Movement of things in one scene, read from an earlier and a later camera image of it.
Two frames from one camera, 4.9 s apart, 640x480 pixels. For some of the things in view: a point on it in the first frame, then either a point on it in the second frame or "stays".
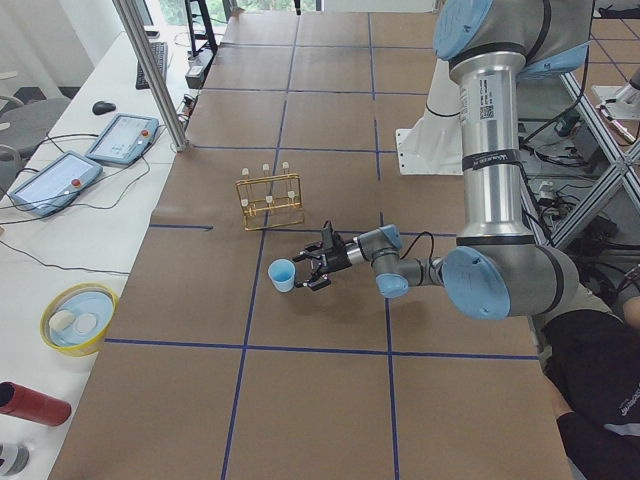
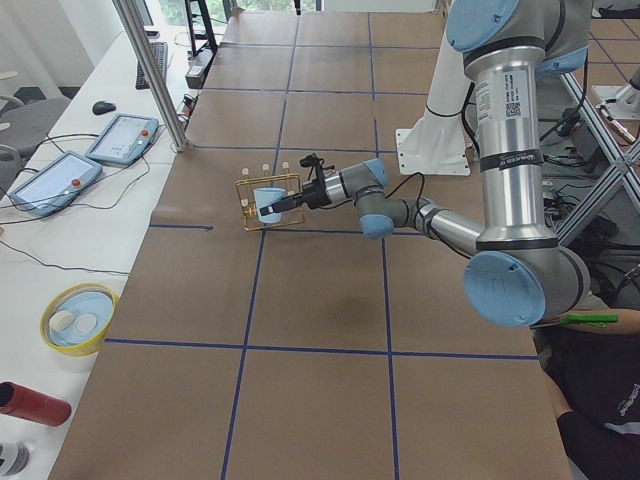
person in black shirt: (593, 358) stays
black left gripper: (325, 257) → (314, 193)
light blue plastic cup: (282, 273) → (265, 196)
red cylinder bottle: (26, 403) stays
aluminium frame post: (129, 15) stays
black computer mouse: (101, 107) stays
